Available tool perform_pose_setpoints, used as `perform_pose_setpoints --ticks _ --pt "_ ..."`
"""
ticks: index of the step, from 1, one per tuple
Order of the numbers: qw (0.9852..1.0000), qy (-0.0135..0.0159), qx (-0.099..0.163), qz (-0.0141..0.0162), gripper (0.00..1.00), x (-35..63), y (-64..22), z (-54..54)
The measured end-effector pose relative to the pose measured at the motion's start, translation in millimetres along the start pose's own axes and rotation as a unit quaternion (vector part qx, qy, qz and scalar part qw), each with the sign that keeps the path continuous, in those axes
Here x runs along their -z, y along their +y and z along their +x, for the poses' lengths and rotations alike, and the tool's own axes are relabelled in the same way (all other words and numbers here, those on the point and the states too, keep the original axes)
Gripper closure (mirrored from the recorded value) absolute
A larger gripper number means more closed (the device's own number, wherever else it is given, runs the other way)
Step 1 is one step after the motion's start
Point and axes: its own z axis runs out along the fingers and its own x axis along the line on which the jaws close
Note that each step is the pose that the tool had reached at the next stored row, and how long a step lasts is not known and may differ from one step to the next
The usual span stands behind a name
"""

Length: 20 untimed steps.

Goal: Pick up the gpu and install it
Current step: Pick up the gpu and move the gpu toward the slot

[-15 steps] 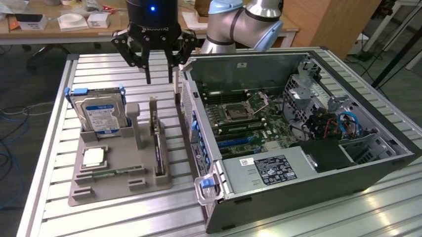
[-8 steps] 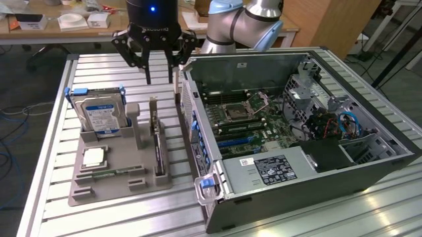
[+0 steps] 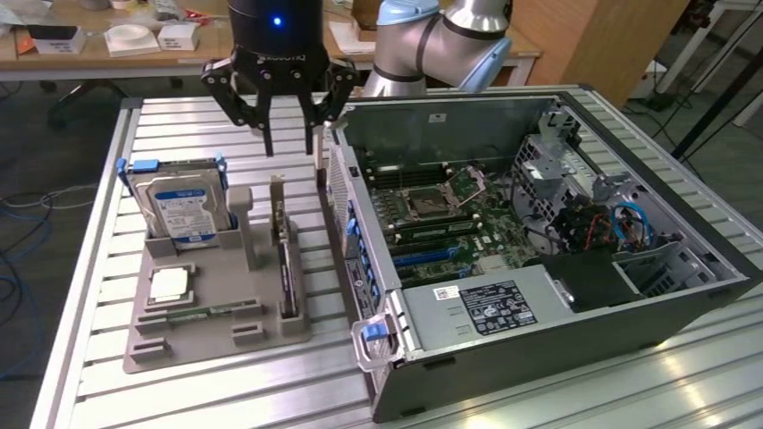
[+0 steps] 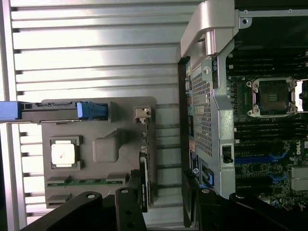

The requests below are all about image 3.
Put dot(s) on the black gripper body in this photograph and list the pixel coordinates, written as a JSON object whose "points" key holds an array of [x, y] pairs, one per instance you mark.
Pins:
{"points": [[276, 40]]}

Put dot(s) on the black graphics card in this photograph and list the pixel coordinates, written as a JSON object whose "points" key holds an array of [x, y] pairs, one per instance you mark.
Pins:
{"points": [[285, 268]]}

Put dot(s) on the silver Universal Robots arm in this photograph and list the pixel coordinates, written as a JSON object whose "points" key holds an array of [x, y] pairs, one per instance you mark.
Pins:
{"points": [[405, 44]]}

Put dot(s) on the white paper booklets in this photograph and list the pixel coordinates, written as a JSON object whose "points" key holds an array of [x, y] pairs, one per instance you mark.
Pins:
{"points": [[351, 42]]}

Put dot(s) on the plain white box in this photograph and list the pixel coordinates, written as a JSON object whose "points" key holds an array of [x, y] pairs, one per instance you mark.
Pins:
{"points": [[177, 38]]}

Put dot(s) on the white box with round dish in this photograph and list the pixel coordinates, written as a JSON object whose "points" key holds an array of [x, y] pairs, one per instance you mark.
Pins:
{"points": [[131, 40]]}

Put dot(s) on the wooden desk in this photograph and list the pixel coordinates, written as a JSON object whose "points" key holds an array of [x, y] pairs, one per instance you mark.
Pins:
{"points": [[89, 62]]}

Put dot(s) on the black office chair base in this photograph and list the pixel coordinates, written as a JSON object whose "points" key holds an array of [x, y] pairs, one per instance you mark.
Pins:
{"points": [[70, 96]]}

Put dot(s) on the hard disk with blue caddy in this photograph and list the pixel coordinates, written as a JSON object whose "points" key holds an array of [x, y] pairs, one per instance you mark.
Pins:
{"points": [[179, 210]]}

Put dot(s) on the CPU socket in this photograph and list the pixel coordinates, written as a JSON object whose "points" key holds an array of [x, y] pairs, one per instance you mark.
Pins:
{"points": [[429, 203]]}

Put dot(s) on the metal socket cover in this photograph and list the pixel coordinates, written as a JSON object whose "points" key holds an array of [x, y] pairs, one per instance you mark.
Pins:
{"points": [[471, 183]]}

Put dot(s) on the white box with black lid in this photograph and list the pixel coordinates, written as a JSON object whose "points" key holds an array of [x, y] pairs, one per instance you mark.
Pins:
{"points": [[56, 40]]}

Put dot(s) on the installed RAM stick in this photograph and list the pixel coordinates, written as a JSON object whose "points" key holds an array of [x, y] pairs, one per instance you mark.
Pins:
{"points": [[435, 233]]}

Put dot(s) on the blue expansion slot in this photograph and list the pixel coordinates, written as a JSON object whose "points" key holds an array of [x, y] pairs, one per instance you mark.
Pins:
{"points": [[420, 258]]}

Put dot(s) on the green motherboard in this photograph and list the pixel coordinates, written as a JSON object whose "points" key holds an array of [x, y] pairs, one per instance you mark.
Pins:
{"points": [[476, 241]]}

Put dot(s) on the metal drive cage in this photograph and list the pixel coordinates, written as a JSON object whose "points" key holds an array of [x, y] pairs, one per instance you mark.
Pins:
{"points": [[548, 179]]}

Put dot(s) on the grey parts rack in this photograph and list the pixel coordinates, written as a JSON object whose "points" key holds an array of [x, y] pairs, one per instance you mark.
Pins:
{"points": [[220, 286]]}

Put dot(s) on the silver CPU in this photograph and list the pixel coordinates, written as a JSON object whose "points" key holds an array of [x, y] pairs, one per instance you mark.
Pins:
{"points": [[169, 286]]}

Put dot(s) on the wooden cabinet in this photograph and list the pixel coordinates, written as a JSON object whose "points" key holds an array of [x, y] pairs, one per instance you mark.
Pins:
{"points": [[596, 53]]}

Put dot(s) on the green loose RAM stick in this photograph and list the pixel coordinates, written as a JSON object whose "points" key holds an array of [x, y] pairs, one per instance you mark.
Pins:
{"points": [[203, 310]]}

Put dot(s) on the grey power supply unit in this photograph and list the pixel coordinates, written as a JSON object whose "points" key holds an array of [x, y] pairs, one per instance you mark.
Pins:
{"points": [[435, 322]]}

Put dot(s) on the black plastic shroud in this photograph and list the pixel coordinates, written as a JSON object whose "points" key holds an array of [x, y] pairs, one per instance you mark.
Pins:
{"points": [[584, 277]]}

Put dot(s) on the grey disk bay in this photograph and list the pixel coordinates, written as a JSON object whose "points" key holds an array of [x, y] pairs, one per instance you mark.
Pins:
{"points": [[661, 268]]}

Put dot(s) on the black open PC case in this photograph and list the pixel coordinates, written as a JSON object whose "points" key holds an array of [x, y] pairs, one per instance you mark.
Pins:
{"points": [[536, 357]]}

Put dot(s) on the white side table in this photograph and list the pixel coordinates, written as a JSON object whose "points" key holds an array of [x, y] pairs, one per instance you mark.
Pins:
{"points": [[748, 89]]}

